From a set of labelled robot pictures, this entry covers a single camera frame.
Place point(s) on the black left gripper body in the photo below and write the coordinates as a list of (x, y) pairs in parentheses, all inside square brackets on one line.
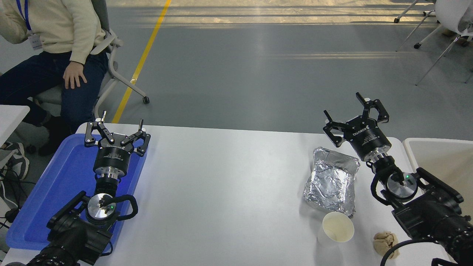
[(111, 157)]

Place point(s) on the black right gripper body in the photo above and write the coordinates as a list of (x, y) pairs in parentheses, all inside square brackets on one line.
[(369, 140)]

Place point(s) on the white paper cup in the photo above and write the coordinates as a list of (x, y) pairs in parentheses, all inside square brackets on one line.
[(338, 227)]

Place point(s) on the person's left hand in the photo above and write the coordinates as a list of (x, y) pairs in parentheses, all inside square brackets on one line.
[(75, 75)]

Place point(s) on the crumpled foil tray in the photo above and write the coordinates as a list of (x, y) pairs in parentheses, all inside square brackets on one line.
[(329, 181)]

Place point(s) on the blue plastic tray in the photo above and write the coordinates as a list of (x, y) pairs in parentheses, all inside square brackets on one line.
[(55, 184)]

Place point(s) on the large pale bin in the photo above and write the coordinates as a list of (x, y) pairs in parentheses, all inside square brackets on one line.
[(443, 159)]

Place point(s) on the grey white sneaker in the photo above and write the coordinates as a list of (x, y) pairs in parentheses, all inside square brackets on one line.
[(18, 159)]

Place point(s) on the grey white office chair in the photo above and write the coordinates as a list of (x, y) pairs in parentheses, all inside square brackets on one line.
[(110, 40)]

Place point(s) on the white side table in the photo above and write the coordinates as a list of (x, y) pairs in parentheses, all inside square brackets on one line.
[(11, 118)]

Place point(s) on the crumpled tan paper ball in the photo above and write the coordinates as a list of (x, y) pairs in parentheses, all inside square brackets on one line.
[(382, 240)]

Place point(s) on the person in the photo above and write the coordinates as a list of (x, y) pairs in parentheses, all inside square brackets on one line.
[(59, 22)]

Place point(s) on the white chair with metal legs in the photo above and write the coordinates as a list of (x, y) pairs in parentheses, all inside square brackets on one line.
[(449, 14)]

